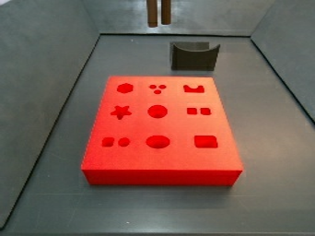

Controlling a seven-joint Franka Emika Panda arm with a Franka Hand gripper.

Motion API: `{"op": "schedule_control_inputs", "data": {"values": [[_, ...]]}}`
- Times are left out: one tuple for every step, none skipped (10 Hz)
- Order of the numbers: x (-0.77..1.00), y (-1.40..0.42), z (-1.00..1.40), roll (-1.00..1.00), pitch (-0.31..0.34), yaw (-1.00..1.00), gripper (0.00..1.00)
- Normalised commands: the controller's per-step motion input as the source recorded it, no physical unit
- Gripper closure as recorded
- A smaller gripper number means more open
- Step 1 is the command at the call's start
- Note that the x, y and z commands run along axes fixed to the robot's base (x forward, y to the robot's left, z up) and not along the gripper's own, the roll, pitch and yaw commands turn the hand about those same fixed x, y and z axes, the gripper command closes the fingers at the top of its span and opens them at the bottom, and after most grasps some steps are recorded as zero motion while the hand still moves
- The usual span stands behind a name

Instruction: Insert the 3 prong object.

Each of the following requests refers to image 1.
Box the brown three prong peg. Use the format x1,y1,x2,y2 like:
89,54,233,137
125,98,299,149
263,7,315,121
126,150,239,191
147,0,171,28

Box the red foam shape board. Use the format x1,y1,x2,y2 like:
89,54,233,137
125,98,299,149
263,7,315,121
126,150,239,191
82,76,245,186

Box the black curved holder stand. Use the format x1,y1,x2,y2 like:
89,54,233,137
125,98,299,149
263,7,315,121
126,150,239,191
170,41,221,71

